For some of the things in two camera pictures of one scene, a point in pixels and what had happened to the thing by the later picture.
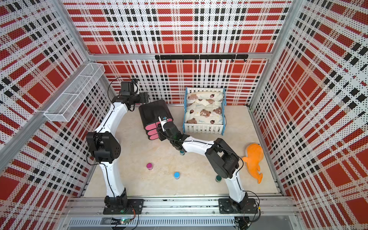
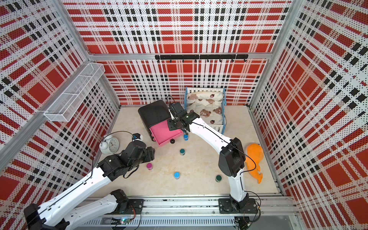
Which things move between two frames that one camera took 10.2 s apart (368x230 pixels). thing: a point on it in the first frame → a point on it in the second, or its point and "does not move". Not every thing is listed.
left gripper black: (143, 97) → (149, 154)
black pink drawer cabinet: (150, 113) does not move
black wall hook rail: (207, 57) does not move
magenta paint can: (149, 166) does not move
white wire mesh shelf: (67, 102) does not move
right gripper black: (161, 135) → (171, 126)
